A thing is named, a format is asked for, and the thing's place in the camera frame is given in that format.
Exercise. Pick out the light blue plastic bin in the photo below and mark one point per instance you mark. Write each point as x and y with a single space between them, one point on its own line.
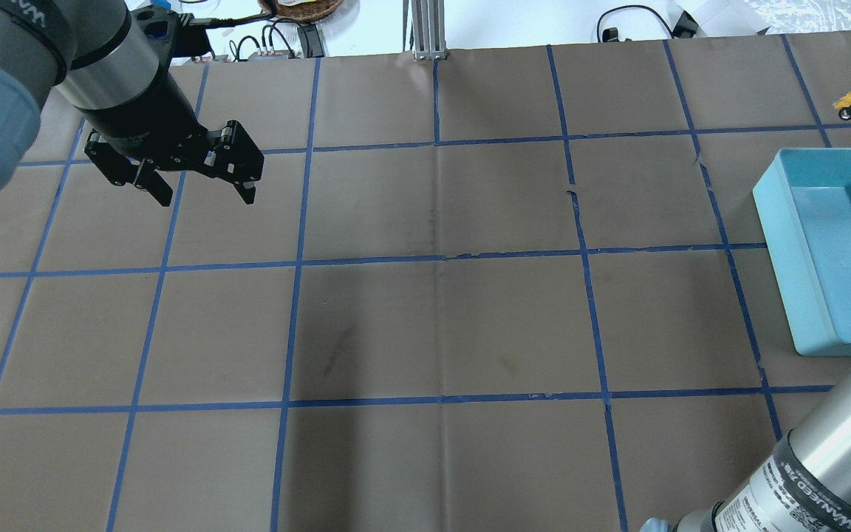
804 204

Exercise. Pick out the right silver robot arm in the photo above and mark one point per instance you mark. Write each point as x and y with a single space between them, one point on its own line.
804 484

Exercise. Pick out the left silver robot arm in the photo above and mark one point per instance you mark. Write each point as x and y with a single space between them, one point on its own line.
112 64

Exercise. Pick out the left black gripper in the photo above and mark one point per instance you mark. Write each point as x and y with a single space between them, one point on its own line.
146 111

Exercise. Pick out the woven snack basket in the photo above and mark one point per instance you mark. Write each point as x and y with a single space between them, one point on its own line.
307 12

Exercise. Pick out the aluminium frame post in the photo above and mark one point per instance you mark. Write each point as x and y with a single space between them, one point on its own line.
424 30

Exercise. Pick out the black power adapter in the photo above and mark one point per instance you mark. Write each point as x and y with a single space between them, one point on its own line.
311 41

